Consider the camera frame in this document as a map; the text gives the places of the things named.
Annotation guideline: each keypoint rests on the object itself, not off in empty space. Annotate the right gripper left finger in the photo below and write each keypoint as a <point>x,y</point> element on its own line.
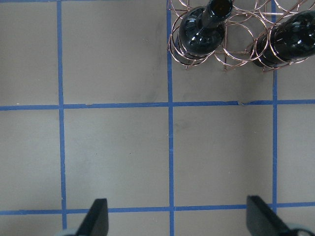
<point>96,222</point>

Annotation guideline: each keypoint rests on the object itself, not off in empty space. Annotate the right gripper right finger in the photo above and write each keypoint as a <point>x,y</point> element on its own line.
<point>262,221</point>

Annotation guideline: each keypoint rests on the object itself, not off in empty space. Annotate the dark wine bottle in basket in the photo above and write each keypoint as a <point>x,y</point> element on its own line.
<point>203,28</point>

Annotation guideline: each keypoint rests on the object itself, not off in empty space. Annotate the copper wire basket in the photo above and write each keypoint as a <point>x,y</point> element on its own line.
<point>247,36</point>

